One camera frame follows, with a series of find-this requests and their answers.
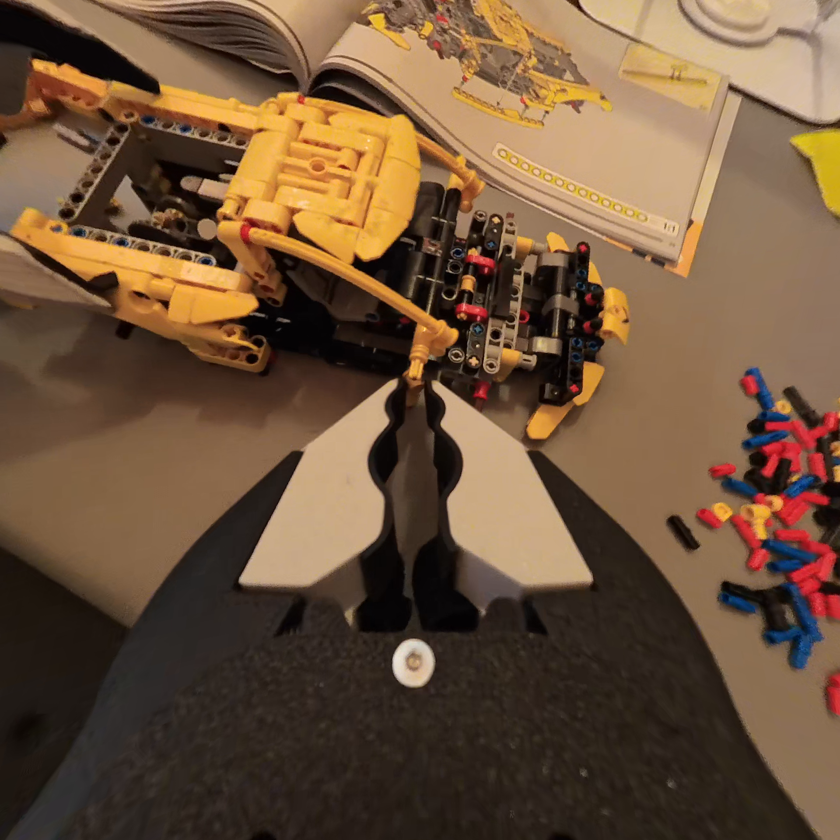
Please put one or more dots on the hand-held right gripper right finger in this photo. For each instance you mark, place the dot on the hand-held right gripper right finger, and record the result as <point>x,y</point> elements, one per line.
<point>518,525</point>

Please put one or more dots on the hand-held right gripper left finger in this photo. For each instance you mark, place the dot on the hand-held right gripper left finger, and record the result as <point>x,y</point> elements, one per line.
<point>315,525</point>

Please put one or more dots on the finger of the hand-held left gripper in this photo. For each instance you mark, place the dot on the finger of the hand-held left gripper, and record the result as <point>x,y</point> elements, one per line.
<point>79,56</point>
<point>39,275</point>

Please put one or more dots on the yellow black brick car model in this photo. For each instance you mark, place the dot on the yellow black brick car model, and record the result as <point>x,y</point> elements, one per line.
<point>315,170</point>

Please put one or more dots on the grey desk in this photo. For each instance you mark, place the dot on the grey desk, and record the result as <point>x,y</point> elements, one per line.
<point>197,426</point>

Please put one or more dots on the pile of small brick pins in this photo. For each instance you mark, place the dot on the pile of small brick pins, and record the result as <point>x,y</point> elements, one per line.
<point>797,505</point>

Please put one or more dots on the open instruction booklet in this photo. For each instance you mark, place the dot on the open instruction booklet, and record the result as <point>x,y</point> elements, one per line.
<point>656,164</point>

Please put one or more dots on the yellow paper sheet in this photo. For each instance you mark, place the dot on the yellow paper sheet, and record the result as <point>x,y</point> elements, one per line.
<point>823,164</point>

